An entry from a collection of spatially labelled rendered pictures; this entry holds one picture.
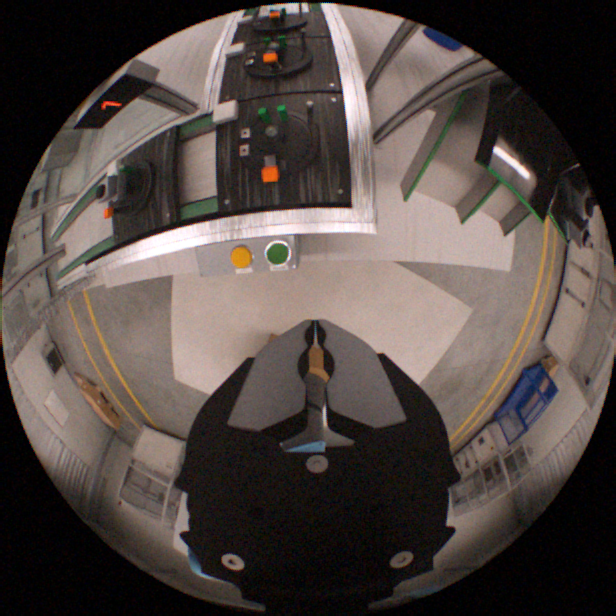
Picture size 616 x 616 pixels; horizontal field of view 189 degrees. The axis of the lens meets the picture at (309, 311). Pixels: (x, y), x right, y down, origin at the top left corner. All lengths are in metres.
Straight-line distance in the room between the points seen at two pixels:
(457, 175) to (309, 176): 0.26
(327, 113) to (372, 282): 0.41
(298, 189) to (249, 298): 0.31
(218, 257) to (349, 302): 0.33
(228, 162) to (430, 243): 0.49
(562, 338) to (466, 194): 3.87
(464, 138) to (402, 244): 0.33
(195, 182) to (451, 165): 0.49
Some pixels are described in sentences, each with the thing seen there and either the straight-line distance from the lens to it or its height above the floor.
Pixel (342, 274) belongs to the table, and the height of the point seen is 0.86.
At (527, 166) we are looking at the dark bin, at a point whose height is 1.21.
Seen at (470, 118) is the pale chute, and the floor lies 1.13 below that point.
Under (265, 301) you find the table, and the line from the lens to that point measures 0.55.
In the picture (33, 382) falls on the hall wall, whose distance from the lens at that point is 8.36.
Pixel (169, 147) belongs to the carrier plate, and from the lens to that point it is 0.51.
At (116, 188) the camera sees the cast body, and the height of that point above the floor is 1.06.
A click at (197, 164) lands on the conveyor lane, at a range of 0.51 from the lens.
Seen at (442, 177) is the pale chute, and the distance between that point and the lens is 0.39.
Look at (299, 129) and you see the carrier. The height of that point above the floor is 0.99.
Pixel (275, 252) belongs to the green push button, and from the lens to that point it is 0.39.
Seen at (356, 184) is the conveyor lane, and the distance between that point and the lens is 0.39.
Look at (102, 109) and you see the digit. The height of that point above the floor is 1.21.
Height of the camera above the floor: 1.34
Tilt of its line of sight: 62 degrees down
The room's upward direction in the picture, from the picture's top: 179 degrees counter-clockwise
